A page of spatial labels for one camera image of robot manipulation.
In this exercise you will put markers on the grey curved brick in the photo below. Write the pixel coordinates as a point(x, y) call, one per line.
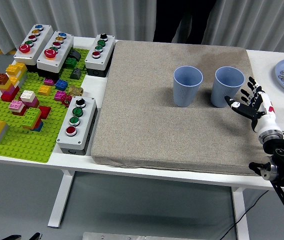
point(75, 54)

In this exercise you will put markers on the white brick on pink brick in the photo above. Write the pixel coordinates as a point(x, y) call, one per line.
point(29, 98)

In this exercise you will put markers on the grey sloped brick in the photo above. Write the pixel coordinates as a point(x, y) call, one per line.
point(75, 74)

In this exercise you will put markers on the dark green brick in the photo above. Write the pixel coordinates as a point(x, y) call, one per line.
point(70, 63)

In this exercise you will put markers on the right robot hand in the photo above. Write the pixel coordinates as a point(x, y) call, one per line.
point(265, 112)

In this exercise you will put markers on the white table leg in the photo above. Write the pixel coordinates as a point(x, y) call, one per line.
point(60, 200)
point(240, 215)

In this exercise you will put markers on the small magenta brick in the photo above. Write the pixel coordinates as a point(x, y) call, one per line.
point(49, 82)

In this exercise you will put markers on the green studded baseplate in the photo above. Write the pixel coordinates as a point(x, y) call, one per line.
point(27, 147)

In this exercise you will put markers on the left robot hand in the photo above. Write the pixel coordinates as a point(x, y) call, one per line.
point(34, 236)

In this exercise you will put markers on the grey-brown mat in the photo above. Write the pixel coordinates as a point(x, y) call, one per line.
point(144, 112)

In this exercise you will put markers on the person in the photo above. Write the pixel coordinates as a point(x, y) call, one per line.
point(182, 20)

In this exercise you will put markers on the yellow brown red brick tower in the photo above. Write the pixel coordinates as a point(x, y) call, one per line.
point(12, 82)

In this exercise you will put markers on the white pleated curtain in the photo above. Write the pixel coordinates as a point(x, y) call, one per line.
point(82, 17)

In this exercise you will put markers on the blue ribbed plastic cup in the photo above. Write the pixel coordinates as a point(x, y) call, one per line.
point(223, 92)
point(185, 93)

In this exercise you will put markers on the green orange blue brick stack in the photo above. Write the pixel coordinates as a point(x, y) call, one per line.
point(32, 118)

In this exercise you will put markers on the pink brick on red brick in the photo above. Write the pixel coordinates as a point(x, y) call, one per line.
point(17, 107)

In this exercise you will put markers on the five-button control box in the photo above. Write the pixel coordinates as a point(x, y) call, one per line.
point(38, 42)
point(62, 52)

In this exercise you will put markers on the four-button control box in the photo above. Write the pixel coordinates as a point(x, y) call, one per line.
point(85, 120)
point(105, 50)

